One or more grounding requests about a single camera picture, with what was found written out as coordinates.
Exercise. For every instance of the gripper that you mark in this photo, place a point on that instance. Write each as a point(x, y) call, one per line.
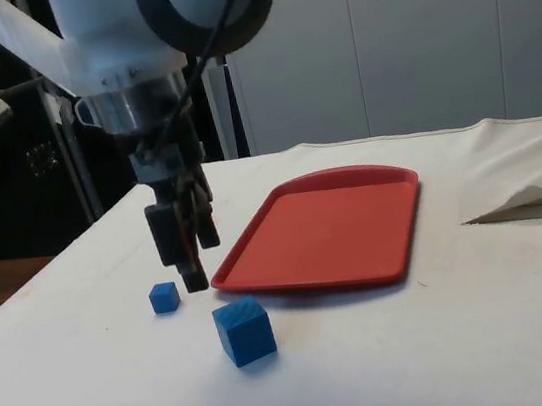
point(136, 108)

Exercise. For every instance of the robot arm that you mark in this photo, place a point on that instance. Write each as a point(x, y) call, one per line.
point(104, 24)

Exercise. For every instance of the red tray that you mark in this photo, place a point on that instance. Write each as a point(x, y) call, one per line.
point(325, 230)

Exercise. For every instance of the small blue cube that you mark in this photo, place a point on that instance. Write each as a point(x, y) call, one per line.
point(164, 298)

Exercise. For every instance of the large blue cube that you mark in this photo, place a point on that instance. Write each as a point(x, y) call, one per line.
point(245, 333)

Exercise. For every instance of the black cabinet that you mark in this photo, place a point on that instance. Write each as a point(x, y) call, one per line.
point(8, 199)

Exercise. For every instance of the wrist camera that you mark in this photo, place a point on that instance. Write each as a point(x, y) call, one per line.
point(20, 36)

